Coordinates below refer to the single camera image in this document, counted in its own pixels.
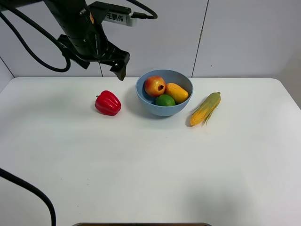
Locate green lime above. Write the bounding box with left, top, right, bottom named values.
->
left=155, top=94, right=175, bottom=106

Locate red bell pepper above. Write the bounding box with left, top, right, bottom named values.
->
left=95, top=90, right=121, bottom=116

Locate yellow corn cob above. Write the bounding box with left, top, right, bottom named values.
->
left=190, top=92, right=221, bottom=127

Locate blue plastic bowl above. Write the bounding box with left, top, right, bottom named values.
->
left=135, top=70, right=193, bottom=117

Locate labelled left wrist camera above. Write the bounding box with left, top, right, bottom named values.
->
left=89, top=1, right=137, bottom=27

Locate yellow mango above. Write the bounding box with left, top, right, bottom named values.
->
left=165, top=83, right=189, bottom=104

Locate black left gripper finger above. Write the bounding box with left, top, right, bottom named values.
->
left=110, top=60, right=128, bottom=81
left=69, top=54, right=90, bottom=69

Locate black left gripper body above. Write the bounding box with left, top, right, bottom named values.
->
left=44, top=0, right=130, bottom=63

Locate red pomegranate fruit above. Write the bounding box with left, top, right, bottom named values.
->
left=144, top=76, right=166, bottom=97

